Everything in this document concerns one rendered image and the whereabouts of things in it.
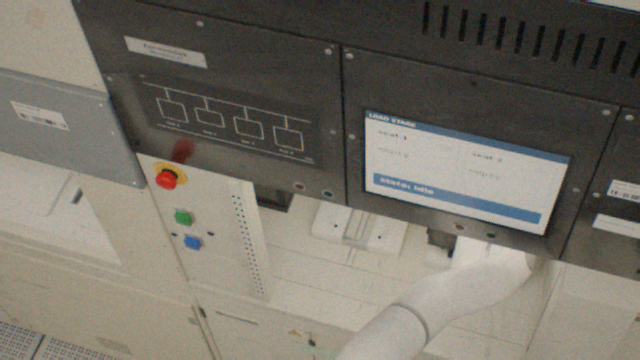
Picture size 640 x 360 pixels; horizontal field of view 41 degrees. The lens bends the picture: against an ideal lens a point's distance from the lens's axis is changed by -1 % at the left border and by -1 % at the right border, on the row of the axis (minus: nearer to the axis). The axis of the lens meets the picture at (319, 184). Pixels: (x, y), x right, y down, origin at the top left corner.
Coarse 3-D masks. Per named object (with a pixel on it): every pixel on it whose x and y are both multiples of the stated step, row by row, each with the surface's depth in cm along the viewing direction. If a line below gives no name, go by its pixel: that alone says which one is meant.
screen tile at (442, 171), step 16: (384, 128) 119; (384, 144) 123; (400, 144) 121; (416, 144) 120; (432, 144) 119; (384, 160) 126; (400, 160) 125; (432, 160) 122; (448, 160) 121; (416, 176) 127; (432, 176) 126; (448, 176) 124
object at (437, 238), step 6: (432, 234) 184; (438, 234) 183; (444, 234) 182; (450, 234) 181; (432, 240) 186; (438, 240) 185; (444, 240) 184; (450, 240) 183; (456, 240) 182; (438, 246) 187; (444, 246) 186; (450, 246) 186; (450, 252) 189
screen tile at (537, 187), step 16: (480, 160) 118; (496, 160) 117; (512, 160) 116; (464, 176) 123; (528, 176) 118; (544, 176) 117; (480, 192) 125; (496, 192) 124; (512, 192) 122; (528, 192) 121; (544, 192) 120
